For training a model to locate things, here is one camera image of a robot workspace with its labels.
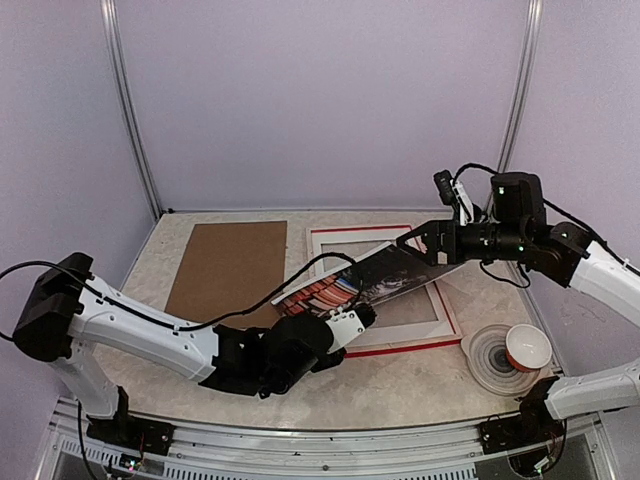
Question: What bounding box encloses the aluminium post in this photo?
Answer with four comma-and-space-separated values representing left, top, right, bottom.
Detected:
100, 0, 164, 222
487, 0, 544, 211

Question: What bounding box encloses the clear glass plate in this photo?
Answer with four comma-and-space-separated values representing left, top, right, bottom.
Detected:
461, 324, 552, 397

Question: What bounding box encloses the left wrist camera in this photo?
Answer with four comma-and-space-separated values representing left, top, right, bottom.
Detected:
325, 303, 377, 354

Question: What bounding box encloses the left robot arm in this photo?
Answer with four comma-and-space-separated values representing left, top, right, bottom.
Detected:
1, 252, 365, 445

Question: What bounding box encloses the right aluminium post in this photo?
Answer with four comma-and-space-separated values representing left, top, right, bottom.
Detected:
487, 0, 544, 211

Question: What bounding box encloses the white photo mat board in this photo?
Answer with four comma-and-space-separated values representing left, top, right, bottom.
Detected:
309, 227, 454, 351

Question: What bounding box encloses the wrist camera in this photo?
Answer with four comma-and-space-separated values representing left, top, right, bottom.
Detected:
433, 170, 476, 226
325, 303, 377, 354

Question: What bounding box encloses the brown backing board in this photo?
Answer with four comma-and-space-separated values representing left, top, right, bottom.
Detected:
165, 221, 287, 323

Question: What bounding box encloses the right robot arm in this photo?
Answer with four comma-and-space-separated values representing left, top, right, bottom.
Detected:
396, 170, 639, 450

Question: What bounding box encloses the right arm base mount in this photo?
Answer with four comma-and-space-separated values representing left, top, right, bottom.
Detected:
477, 416, 565, 455

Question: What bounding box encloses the red wooden picture frame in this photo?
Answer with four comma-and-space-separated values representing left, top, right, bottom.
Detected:
304, 223, 464, 359

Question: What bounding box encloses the left aluminium post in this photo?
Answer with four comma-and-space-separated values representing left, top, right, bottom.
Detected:
100, 0, 164, 222

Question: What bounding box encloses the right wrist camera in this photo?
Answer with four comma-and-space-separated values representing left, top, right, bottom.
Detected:
433, 170, 476, 226

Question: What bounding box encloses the front aluminium rail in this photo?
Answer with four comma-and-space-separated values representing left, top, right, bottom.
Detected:
49, 397, 601, 480

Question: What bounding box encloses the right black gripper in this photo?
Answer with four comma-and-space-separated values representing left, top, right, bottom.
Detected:
398, 218, 531, 266

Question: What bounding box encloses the cat and books photo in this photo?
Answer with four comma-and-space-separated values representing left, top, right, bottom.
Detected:
271, 242, 457, 319

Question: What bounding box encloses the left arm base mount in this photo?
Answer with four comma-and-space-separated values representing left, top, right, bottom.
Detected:
87, 417, 175, 456

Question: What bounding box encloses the white orange bowl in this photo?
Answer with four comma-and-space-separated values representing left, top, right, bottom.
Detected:
505, 324, 553, 372

